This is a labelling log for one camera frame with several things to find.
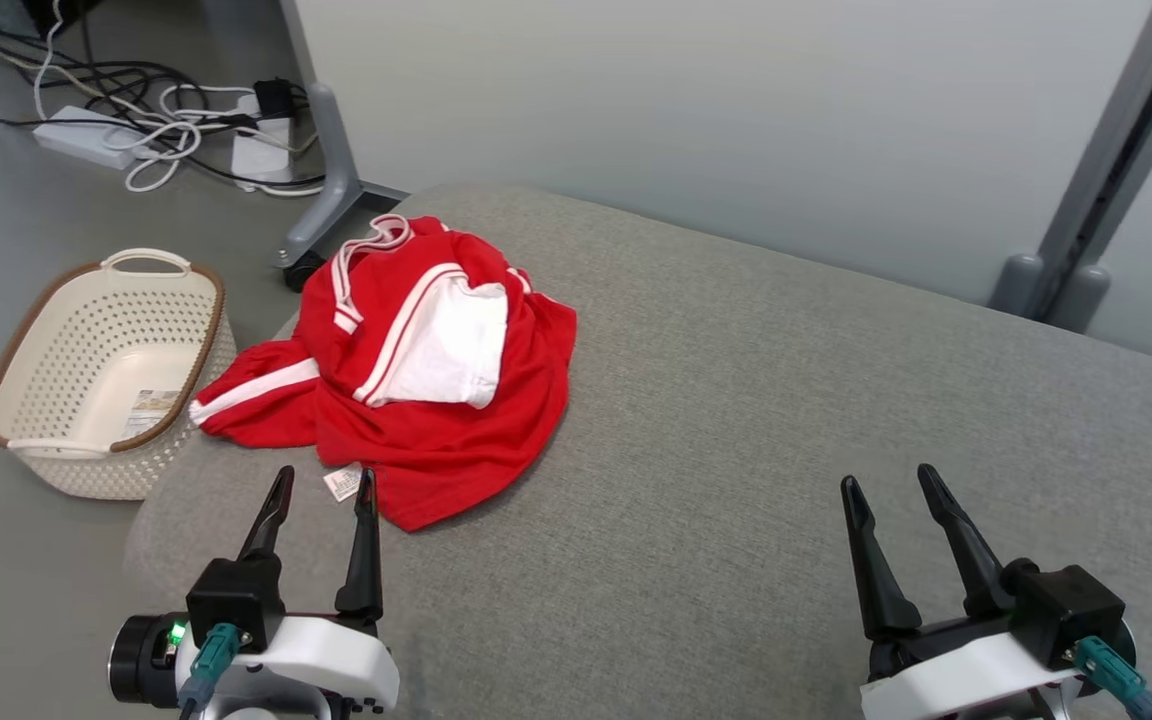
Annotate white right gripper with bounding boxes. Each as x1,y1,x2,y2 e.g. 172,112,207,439
840,462,1087,720

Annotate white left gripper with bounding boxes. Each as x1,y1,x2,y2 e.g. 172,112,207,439
174,465,402,720

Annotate red shorts white stripe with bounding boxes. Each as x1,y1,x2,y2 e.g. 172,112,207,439
189,338,337,451

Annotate red Bulls jersey white sleeves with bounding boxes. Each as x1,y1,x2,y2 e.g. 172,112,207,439
298,213,579,533

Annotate paper label sticker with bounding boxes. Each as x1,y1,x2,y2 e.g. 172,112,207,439
121,388,183,441

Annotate black caster wheel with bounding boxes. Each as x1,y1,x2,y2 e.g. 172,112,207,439
281,255,325,294

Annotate cream perforated laundry basket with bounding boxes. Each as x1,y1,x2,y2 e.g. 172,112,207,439
0,248,237,501

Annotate white power strip with adapter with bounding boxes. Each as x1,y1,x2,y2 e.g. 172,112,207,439
231,95,299,188

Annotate black power adapter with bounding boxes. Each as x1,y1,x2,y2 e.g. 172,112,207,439
253,78,310,127

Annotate long white power strip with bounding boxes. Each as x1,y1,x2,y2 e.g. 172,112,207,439
33,107,152,171

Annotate grey partition post curved leg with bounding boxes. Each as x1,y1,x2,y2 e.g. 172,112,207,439
276,0,409,291

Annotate grey partition post twin feet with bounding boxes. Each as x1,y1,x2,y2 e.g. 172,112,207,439
986,0,1152,333

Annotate white power strips with cables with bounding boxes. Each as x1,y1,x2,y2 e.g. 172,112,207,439
0,0,329,193

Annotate thin white cable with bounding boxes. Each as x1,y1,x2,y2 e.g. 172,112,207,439
32,0,69,121

